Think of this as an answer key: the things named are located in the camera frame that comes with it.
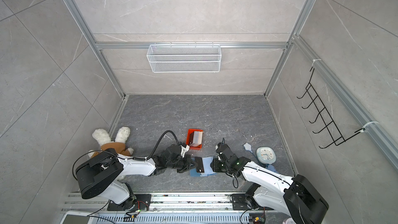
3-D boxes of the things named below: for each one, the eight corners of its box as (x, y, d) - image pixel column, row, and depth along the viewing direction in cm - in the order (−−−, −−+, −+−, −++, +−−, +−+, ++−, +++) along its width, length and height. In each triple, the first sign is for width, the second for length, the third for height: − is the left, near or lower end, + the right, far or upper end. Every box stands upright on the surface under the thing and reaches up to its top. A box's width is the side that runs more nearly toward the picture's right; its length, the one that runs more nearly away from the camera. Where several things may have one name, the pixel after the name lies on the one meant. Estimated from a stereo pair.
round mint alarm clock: (258, 164, 88) (259, 161, 85) (254, 149, 94) (256, 146, 91) (275, 164, 88) (278, 161, 85) (271, 149, 94) (273, 146, 91)
